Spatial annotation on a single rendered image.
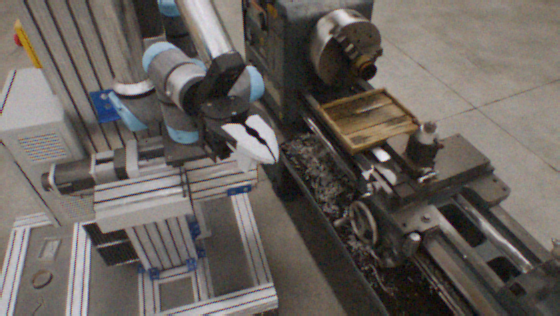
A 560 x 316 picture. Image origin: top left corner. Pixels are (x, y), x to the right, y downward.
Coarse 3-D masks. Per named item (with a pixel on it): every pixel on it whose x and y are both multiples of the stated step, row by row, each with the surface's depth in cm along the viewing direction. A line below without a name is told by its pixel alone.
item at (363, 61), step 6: (360, 60) 156; (366, 60) 155; (372, 60) 156; (354, 66) 157; (360, 66) 155; (366, 66) 153; (372, 66) 154; (354, 72) 159; (360, 72) 155; (366, 72) 161; (372, 72) 159; (366, 78) 157
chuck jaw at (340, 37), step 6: (336, 30) 154; (336, 36) 155; (342, 36) 153; (342, 42) 153; (348, 42) 154; (342, 48) 157; (348, 48) 155; (354, 48) 155; (348, 54) 156; (354, 54) 156; (354, 60) 157
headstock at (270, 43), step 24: (264, 0) 173; (288, 0) 164; (312, 0) 164; (336, 0) 166; (360, 0) 169; (264, 24) 184; (288, 24) 160; (312, 24) 165; (264, 48) 198; (288, 48) 168; (288, 72) 177; (312, 72) 183
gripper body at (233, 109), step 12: (192, 84) 61; (180, 96) 62; (192, 96) 62; (216, 96) 59; (228, 96) 60; (192, 108) 64; (204, 108) 57; (216, 108) 57; (228, 108) 57; (240, 108) 58; (192, 120) 66; (228, 120) 56; (240, 120) 58; (204, 132) 60; (204, 144) 61; (216, 144) 57; (228, 156) 61
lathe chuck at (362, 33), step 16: (336, 16) 158; (352, 16) 157; (320, 32) 158; (352, 32) 157; (368, 32) 160; (320, 48) 157; (336, 48) 159; (320, 64) 161; (336, 64) 165; (352, 80) 175
